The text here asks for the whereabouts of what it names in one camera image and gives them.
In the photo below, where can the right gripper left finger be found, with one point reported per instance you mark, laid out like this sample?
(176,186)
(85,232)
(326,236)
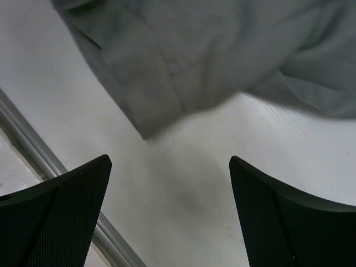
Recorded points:
(52,223)

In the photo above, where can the grey pleated skirt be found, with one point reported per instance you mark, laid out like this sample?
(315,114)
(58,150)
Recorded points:
(163,60)

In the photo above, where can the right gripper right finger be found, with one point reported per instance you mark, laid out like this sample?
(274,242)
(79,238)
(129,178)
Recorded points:
(284,226)

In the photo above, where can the aluminium front rail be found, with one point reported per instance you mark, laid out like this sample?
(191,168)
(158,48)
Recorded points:
(114,248)

